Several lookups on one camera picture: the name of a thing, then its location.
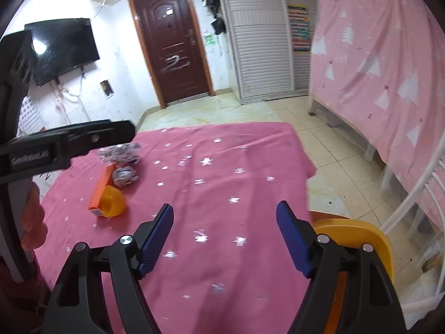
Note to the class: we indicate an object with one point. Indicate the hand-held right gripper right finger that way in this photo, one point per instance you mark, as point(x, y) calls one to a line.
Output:
point(293, 240)

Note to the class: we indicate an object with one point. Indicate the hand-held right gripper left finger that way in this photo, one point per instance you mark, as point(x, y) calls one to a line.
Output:
point(156, 240)

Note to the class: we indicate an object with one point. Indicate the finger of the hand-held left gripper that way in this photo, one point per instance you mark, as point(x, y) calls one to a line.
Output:
point(107, 134)

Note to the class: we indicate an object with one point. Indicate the orange plastic bin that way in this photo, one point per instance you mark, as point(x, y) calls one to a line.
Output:
point(347, 229)

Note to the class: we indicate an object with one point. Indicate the person's left forearm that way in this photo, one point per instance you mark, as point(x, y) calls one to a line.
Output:
point(21, 302)

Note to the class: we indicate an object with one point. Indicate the person's left hand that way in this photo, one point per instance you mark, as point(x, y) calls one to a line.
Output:
point(33, 219)

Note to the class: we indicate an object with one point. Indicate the large patterned crumpled packet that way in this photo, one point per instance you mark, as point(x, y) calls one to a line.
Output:
point(120, 153)

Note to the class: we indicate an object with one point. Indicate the small patterned crumpled wrapper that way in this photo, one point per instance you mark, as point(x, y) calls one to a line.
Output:
point(124, 175)

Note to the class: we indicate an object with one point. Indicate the orange cardboard box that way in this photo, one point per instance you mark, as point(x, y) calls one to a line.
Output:
point(100, 191)

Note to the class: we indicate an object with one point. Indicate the pink star tablecloth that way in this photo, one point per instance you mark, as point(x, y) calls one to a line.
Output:
point(215, 167)

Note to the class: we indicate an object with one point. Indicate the brown door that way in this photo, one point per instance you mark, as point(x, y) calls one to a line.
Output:
point(167, 34)

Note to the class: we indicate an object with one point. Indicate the white metal chair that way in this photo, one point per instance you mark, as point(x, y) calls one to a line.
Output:
point(412, 196)

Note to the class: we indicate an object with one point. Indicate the small black hanging bag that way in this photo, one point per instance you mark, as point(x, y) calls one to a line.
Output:
point(219, 26)

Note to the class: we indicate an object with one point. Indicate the white louvered wardrobe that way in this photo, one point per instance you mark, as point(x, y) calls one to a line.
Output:
point(260, 41)

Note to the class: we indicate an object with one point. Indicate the pink tree print curtain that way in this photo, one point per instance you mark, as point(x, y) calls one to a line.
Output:
point(382, 59)

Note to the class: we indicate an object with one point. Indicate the white patterned wall panel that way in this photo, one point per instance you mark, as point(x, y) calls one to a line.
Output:
point(31, 116)

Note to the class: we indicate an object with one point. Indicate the wall socket box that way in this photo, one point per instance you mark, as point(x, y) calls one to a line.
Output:
point(107, 88)

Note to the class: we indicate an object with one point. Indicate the black wall television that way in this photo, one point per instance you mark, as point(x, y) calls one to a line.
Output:
point(62, 48)

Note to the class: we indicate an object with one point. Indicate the white bed frame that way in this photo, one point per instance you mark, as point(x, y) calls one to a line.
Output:
point(333, 118)

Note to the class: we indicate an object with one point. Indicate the green wall sticker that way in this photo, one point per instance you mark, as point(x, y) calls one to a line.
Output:
point(209, 39)

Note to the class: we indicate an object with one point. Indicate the colourful wall poster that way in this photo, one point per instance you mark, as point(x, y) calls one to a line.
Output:
point(299, 28)

